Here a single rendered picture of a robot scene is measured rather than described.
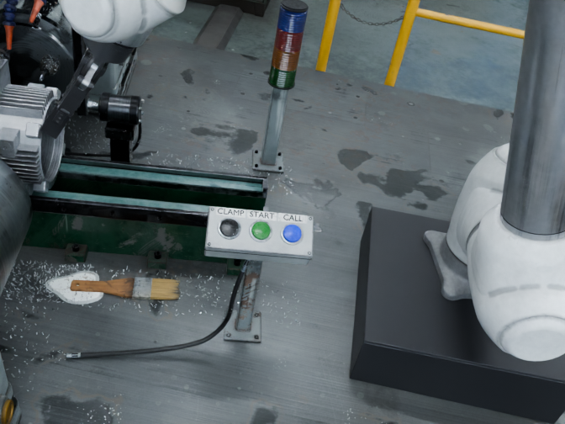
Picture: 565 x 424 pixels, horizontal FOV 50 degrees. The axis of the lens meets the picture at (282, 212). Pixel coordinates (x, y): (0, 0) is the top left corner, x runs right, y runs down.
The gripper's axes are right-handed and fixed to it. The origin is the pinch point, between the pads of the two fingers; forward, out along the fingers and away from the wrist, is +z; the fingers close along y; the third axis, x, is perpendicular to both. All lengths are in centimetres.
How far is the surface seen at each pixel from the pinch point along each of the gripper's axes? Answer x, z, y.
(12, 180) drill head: -2.0, 1.2, 17.5
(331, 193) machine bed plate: 64, -2, -26
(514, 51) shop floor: 258, -21, -315
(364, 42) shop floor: 160, 36, -296
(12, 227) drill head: 1.0, 3.6, 23.8
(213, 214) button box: 25.5, -11.4, 17.5
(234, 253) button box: 31.2, -9.6, 21.5
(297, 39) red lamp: 34, -25, -34
